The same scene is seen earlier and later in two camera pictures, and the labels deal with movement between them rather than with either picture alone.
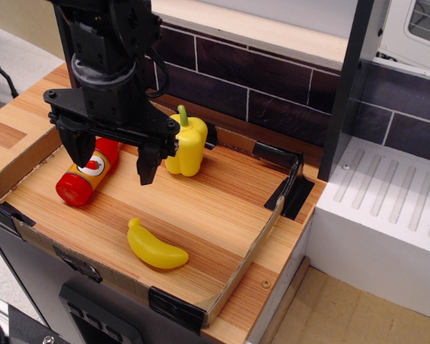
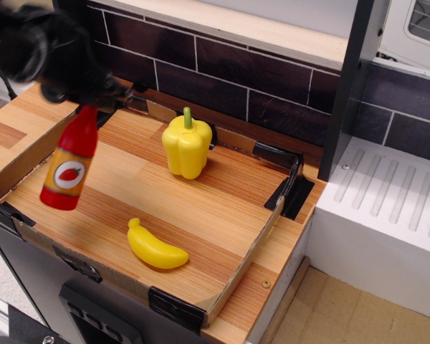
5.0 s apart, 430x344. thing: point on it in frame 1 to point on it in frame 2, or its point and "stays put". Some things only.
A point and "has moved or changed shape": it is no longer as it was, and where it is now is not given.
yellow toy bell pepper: [192, 140] stays put
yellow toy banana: [147, 246] stays put
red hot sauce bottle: [75, 185] has moved or changed shape
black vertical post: [367, 24] stays put
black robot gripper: [112, 104] to [85, 78]
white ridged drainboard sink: [379, 223] stays put
